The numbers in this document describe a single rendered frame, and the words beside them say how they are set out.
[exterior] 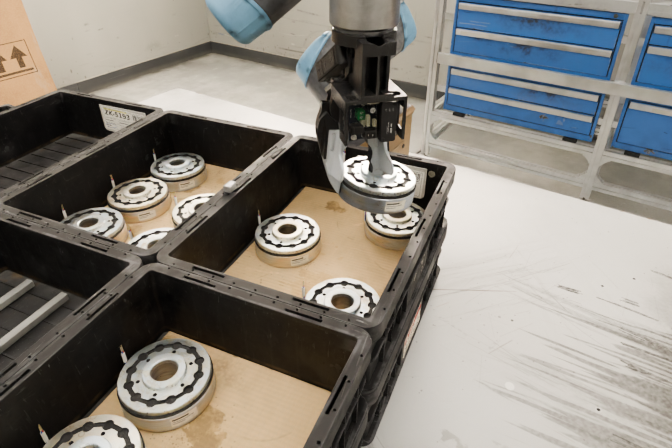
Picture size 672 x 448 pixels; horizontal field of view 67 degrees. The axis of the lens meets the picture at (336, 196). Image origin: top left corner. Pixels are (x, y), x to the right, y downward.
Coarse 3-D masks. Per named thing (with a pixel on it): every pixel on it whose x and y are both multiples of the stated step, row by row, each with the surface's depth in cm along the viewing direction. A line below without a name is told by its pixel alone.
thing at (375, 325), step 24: (288, 144) 90; (264, 168) 82; (240, 192) 76; (432, 216) 71; (168, 264) 62; (192, 264) 62; (408, 264) 62; (240, 288) 58; (264, 288) 58; (336, 312) 55; (384, 312) 55
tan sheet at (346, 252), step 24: (312, 192) 95; (312, 216) 88; (336, 216) 88; (360, 216) 88; (336, 240) 82; (360, 240) 82; (240, 264) 77; (264, 264) 77; (312, 264) 77; (336, 264) 77; (360, 264) 77; (384, 264) 77; (288, 288) 73; (384, 288) 73
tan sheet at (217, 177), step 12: (216, 168) 103; (216, 180) 99; (228, 180) 99; (180, 192) 95; (192, 192) 95; (204, 192) 95; (216, 192) 95; (168, 216) 88; (132, 228) 85; (144, 228) 85; (156, 228) 85
